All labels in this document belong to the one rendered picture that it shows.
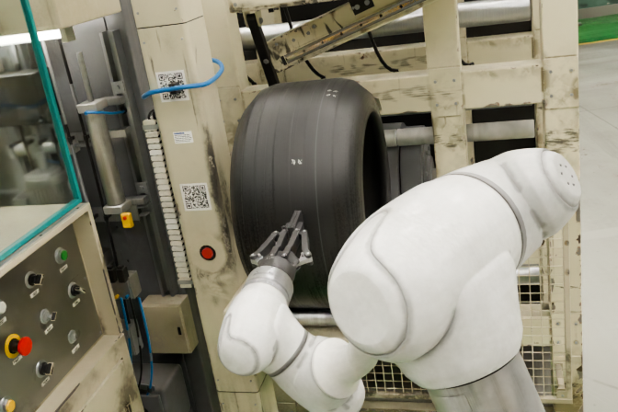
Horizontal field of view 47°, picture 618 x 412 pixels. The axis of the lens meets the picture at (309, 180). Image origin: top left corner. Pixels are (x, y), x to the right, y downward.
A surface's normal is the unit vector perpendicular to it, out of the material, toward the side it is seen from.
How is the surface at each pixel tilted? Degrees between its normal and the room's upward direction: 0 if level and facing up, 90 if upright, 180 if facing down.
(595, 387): 0
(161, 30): 90
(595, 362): 0
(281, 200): 71
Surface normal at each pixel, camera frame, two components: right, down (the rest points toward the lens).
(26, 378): 0.96, -0.05
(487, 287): 0.59, -0.12
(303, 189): -0.27, -0.03
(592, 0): 0.02, 0.33
